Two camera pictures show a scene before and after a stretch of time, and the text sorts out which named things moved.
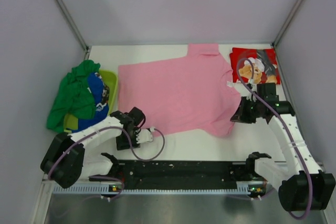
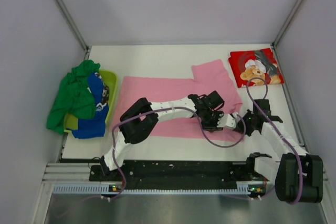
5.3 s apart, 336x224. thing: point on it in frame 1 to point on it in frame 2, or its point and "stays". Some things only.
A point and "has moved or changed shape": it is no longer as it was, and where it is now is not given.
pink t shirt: [193, 94] has moved or changed shape
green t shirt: [72, 97] stays
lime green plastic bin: [71, 123] stays
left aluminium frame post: [66, 12] stays
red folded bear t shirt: [256, 66] stays
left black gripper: [120, 144] to [213, 127]
